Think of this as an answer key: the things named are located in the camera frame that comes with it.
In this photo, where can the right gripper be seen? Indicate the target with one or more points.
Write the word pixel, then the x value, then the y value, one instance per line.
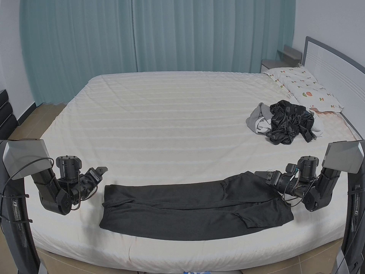
pixel 273 180

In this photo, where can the black chest of drawers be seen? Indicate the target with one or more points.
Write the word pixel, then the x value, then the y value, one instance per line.
pixel 5 116

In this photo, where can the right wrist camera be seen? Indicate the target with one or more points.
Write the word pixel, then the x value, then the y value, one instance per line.
pixel 291 170

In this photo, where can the white printed pillow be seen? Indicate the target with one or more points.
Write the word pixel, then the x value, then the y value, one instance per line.
pixel 305 88

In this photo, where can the pile of clothes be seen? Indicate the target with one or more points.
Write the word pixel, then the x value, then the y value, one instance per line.
pixel 288 124

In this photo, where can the grey bedside table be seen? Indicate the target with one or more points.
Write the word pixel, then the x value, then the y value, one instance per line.
pixel 273 63

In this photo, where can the bed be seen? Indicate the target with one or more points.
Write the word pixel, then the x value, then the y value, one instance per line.
pixel 171 118

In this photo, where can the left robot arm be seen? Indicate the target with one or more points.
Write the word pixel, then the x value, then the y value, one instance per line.
pixel 51 193

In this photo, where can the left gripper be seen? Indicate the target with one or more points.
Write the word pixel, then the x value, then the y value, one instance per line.
pixel 92 177

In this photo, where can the blue-green curtain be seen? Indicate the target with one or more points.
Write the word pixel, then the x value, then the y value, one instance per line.
pixel 142 24

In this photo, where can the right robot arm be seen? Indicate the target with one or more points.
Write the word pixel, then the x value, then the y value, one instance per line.
pixel 328 181

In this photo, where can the black T-shirt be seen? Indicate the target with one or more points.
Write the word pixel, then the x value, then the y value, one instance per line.
pixel 185 210

